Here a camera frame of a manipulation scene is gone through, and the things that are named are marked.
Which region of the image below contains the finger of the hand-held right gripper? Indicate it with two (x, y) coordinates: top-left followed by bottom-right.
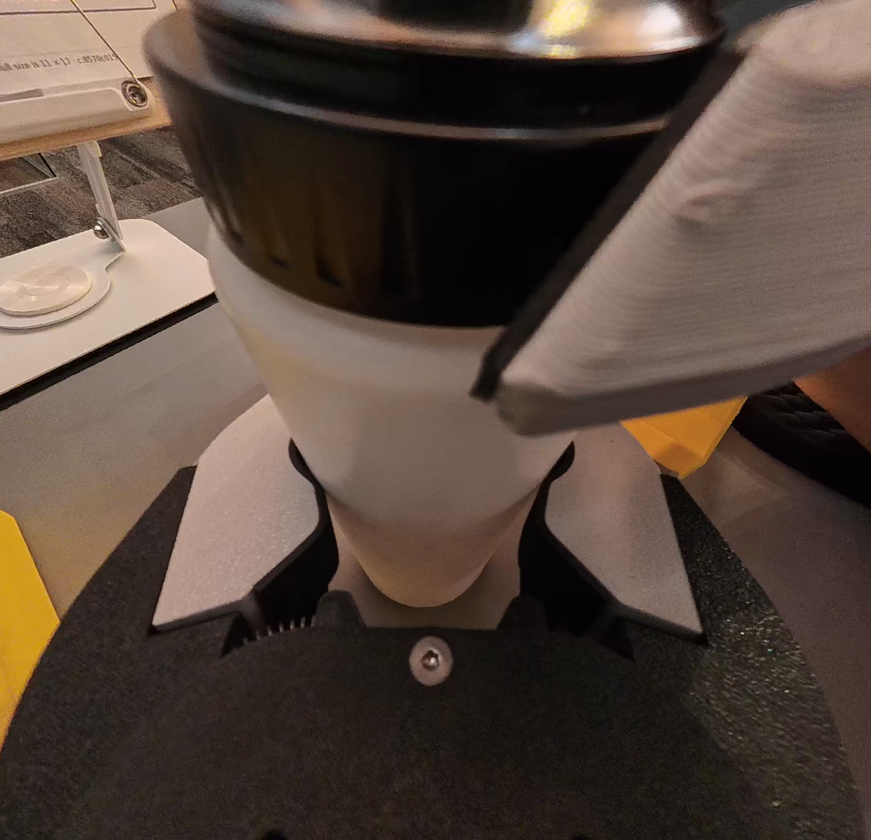
(470, 0), (871, 437)

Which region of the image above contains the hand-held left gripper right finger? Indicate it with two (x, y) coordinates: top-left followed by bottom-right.
(520, 439), (705, 637)

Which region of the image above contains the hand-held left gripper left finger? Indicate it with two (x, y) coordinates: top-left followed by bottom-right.
(153, 398), (338, 633)

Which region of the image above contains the yellow plastic bin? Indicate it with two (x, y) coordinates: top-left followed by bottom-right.
(620, 398), (747, 478)
(0, 511), (62, 746)

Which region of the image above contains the white plastic bottle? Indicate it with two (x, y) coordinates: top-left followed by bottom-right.
(205, 228), (579, 610)

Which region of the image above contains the black bottle lid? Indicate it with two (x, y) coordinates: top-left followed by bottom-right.
(143, 0), (729, 331)

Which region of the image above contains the person's right forearm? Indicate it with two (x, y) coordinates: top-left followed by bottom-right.
(797, 351), (871, 449)

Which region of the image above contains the black textured pad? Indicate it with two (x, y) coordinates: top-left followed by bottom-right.
(735, 385), (871, 508)

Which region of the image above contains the wooden edged instruction board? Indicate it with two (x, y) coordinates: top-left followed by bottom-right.
(0, 0), (191, 161)

